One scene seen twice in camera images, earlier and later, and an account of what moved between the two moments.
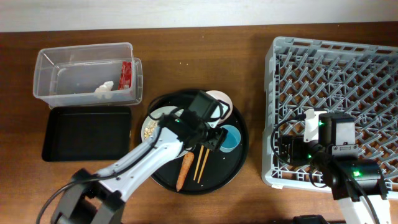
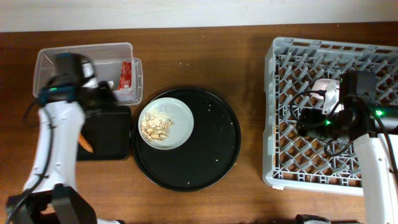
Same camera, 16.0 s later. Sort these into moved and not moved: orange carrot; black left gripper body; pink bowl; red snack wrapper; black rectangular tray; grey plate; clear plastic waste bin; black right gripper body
Moved: black right gripper body; grey plate; black left gripper body; pink bowl; orange carrot
Not moved: clear plastic waste bin; black rectangular tray; red snack wrapper
